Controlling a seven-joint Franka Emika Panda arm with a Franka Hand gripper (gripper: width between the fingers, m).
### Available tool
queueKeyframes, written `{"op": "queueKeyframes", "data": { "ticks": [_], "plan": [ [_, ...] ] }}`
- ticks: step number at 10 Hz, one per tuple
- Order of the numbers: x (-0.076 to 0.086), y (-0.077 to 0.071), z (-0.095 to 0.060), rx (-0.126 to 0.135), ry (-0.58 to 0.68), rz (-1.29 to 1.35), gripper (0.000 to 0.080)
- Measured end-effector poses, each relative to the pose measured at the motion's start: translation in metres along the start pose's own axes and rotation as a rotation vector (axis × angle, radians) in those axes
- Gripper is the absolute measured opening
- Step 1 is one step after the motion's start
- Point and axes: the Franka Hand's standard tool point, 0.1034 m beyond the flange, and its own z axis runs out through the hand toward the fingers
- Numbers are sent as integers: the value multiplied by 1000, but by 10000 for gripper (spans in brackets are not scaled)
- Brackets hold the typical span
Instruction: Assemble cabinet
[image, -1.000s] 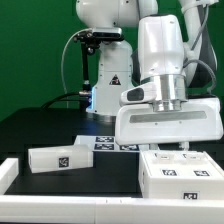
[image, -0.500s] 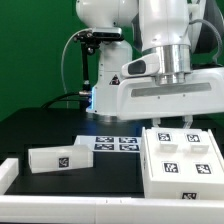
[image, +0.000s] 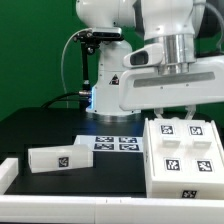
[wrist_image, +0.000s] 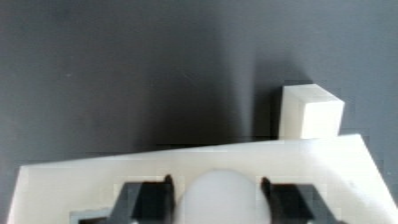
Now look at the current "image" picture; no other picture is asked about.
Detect white cabinet body box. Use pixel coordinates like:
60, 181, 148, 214
143, 119, 224, 200

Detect white cabinet door with knob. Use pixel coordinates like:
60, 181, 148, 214
184, 120, 224, 182

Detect white base tag sheet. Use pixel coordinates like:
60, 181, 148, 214
74, 135, 143, 153

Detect white long cabinet block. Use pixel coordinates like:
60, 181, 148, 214
28, 144, 93, 173

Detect white fence rail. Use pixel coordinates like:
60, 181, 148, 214
0, 195, 224, 224
0, 158, 19, 195

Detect white cabinet door panel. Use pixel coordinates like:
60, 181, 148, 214
154, 120, 188, 183

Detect white left fence rail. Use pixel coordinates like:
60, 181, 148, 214
0, 158, 19, 195

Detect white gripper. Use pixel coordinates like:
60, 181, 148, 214
119, 43, 224, 120

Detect white front fence rail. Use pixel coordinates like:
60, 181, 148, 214
0, 195, 224, 224

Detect grey camera cable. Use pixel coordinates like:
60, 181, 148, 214
61, 29, 91, 95

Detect black cables on table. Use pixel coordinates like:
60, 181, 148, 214
40, 91, 93, 110

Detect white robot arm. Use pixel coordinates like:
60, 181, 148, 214
76, 0, 224, 119

